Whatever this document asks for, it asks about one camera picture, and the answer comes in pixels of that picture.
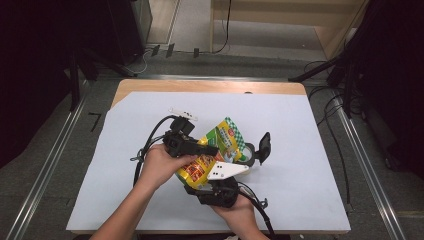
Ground yellow green spouted pouch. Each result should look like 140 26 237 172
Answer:
175 116 248 191

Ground black curtain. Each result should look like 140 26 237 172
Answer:
0 0 145 169
344 0 424 179

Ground wooden table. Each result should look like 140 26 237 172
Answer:
65 78 352 236

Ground black stand leg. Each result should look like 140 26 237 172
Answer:
287 55 342 84

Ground light wooden cabinet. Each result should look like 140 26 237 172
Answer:
209 0 369 62

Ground person's right hand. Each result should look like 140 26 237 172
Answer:
209 194 265 234

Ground black hanging cable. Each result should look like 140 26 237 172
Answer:
212 0 233 55

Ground white table mat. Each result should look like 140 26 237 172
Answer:
65 91 352 234

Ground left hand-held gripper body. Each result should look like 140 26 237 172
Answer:
162 106 202 158

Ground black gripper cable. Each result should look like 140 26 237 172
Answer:
129 114 178 188
237 181 277 240

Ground black floor cables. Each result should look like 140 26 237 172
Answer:
307 59 355 205

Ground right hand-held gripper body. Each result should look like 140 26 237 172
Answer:
194 161 251 209

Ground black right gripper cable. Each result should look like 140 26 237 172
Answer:
237 181 277 240

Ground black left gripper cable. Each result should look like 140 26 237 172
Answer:
129 114 178 188

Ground white floor cable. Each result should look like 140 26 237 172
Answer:
132 49 150 75

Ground black tape mark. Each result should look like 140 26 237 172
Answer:
87 112 102 133

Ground metal floor rail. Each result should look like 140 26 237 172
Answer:
4 79 92 240
332 95 408 240

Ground person's left hand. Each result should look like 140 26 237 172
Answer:
135 143 198 194

